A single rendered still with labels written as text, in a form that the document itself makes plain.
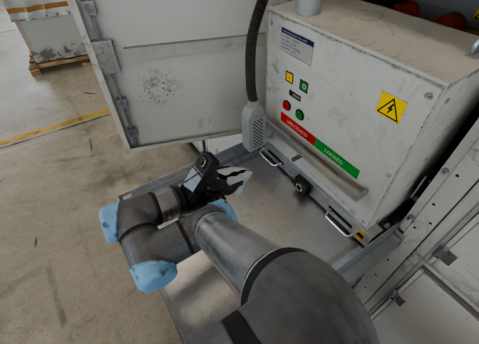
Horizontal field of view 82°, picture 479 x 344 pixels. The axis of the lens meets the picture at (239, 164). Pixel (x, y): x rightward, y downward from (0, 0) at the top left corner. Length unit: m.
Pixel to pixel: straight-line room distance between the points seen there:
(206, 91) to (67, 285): 1.38
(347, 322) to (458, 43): 0.63
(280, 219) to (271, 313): 0.74
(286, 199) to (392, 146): 0.43
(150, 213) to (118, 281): 1.27
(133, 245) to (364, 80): 0.57
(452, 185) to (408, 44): 0.35
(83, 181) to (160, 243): 1.92
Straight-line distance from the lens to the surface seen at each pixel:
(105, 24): 0.98
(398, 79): 0.62
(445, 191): 0.85
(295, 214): 0.95
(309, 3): 0.79
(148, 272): 0.54
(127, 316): 1.76
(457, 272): 0.95
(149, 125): 1.14
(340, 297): 0.23
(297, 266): 0.25
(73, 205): 2.30
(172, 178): 1.01
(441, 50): 0.70
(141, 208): 0.60
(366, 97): 0.68
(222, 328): 0.21
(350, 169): 0.80
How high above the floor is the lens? 1.59
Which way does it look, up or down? 45 degrees down
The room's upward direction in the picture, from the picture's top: straight up
